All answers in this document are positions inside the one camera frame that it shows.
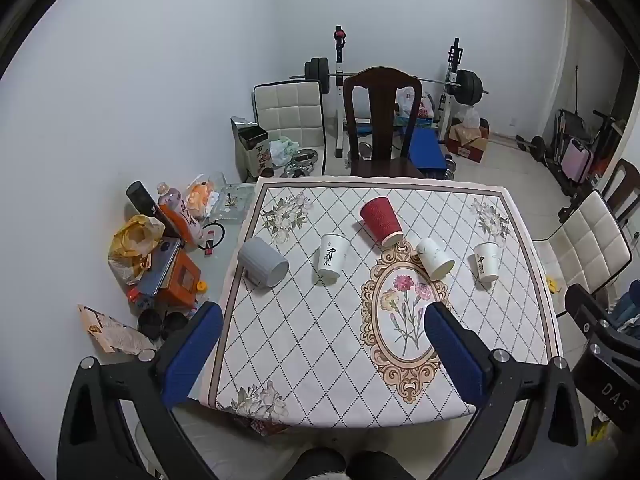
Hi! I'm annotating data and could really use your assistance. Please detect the white printed paper cup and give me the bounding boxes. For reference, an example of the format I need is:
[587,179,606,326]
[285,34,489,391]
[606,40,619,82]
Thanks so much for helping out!
[473,242,501,283]
[317,233,351,282]

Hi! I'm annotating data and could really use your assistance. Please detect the pink suitcase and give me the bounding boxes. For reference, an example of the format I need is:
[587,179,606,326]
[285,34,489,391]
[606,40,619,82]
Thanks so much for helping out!
[562,140,596,183]

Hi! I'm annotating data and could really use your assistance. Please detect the plain white paper cup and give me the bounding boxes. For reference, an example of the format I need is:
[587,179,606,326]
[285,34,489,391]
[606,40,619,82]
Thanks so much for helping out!
[416,238,456,280]

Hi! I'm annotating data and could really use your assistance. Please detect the red ribbed paper cup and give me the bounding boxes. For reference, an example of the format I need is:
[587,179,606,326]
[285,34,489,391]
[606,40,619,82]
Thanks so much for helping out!
[360,197,405,249]

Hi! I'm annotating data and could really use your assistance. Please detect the black cylinder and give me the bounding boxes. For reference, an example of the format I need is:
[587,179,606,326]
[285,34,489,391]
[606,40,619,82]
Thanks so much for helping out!
[125,180,173,231]

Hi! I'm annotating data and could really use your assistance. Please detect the metal bowls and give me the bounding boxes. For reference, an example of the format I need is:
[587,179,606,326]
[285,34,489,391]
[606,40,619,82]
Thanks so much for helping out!
[280,147,322,178]

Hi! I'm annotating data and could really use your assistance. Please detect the clear glass tray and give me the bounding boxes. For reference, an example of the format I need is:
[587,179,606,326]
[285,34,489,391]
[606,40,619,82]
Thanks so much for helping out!
[209,183,257,224]

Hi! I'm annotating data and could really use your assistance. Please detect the person's left leg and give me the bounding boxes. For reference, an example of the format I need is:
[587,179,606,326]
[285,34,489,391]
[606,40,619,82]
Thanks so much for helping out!
[292,447,349,480]

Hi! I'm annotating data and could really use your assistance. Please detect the black barbell with plates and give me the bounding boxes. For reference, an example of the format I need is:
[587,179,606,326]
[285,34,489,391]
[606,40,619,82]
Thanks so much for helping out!
[289,56,490,107]

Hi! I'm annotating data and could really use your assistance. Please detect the blue cloth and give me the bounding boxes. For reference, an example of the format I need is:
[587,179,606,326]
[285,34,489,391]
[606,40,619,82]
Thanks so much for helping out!
[612,280,640,333]

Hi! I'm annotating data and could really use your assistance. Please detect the purple drink bottle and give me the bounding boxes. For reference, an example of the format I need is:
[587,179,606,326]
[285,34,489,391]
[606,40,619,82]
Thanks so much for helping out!
[156,182,205,242]

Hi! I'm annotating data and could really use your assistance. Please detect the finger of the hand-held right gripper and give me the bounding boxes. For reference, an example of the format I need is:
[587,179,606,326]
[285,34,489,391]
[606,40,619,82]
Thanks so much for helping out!
[564,283,621,333]

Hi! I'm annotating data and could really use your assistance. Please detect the black dumbbell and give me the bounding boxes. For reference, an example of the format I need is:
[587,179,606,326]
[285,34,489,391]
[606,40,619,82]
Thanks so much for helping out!
[515,135,548,162]

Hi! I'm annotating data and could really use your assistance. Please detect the green and white plastic bag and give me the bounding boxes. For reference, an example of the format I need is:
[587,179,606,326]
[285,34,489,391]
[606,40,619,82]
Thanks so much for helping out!
[270,136,301,165]

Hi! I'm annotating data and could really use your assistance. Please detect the person's right leg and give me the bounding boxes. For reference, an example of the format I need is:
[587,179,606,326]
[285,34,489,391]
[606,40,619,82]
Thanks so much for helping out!
[347,451,417,480]

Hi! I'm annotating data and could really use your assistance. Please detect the grey ceramic cup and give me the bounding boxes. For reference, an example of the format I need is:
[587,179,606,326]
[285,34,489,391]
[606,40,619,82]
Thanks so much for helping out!
[237,236,290,289]

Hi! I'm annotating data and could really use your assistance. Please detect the orange box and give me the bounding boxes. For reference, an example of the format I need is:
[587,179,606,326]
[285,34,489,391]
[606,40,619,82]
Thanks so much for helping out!
[126,247,203,310]

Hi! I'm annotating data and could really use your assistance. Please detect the dark wooden chair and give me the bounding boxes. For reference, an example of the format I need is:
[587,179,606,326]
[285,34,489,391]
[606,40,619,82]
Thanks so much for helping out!
[343,66,426,179]
[600,158,640,221]

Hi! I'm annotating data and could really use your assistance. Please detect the white padded chair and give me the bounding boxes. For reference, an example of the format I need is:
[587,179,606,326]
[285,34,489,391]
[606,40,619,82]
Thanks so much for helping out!
[532,190,633,306]
[251,80,328,176]

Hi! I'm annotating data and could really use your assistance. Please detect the tall printed carton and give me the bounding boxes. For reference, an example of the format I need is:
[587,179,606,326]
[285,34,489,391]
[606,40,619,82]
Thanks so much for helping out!
[231,116,275,183]

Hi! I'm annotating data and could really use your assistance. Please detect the floral quilted tablecloth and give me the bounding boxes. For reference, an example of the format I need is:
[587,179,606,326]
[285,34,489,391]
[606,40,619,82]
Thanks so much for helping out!
[207,176,563,428]

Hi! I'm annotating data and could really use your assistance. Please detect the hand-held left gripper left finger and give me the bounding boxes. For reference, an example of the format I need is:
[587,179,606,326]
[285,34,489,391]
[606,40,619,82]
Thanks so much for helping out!
[56,301,224,480]

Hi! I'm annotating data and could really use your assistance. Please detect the blue bench pad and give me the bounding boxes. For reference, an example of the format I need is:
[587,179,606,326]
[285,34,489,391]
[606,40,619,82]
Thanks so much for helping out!
[407,127,449,172]

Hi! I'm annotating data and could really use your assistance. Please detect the brown cardboard box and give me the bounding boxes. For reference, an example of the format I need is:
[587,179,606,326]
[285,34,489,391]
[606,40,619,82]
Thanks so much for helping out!
[445,124,491,163]

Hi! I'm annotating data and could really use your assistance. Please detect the orange snack bag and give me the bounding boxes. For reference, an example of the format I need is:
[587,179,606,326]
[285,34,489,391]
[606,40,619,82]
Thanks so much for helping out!
[184,174,222,221]

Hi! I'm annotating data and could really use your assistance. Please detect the grey blue flat case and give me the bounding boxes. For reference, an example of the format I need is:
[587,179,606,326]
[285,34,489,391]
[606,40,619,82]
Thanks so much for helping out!
[136,238,183,295]

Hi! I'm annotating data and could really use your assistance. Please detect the black folded trolley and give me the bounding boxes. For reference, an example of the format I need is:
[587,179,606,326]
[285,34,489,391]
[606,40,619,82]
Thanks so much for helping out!
[551,107,585,161]

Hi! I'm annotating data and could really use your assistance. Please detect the printed paper leaflet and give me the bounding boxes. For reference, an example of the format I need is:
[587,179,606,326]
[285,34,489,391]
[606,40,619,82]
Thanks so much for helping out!
[77,304,158,357]

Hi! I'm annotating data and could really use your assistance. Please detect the red and white plastic bag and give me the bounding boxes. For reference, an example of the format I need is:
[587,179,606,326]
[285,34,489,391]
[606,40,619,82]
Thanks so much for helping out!
[395,86,436,120]

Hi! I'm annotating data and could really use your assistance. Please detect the person's leg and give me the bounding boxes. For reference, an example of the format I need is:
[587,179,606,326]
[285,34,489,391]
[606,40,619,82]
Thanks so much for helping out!
[347,451,417,480]
[292,447,349,480]

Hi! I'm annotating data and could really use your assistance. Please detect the black round cap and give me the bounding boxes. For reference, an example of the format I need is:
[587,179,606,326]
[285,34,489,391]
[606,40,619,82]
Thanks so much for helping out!
[137,308,164,339]
[162,311,190,337]

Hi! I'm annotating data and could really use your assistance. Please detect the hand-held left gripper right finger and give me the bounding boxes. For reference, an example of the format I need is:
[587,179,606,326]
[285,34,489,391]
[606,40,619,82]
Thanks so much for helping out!
[424,301,587,480]

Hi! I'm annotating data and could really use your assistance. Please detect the yellow plastic bag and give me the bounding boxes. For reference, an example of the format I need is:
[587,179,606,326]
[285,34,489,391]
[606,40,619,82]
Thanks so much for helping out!
[108,214,166,286]

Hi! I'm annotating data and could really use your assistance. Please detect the white squat rack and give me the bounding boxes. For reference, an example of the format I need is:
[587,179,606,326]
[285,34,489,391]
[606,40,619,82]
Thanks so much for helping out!
[330,25,463,161]

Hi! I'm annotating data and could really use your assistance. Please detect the black kick scooter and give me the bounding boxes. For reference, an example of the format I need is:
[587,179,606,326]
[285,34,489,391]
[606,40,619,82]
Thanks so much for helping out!
[589,109,630,163]

